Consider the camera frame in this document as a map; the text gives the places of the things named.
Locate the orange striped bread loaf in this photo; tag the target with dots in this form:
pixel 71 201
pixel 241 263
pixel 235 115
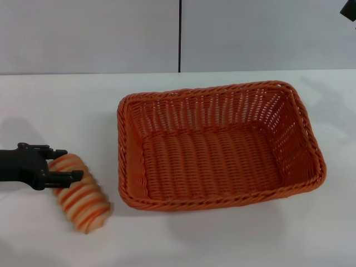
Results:
pixel 83 205

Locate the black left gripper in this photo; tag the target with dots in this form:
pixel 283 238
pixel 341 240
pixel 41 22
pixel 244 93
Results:
pixel 22 167

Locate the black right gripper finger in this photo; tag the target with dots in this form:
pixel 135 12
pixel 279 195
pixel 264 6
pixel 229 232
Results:
pixel 350 9

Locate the orange wicker basket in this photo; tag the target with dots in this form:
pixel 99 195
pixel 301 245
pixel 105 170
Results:
pixel 217 161

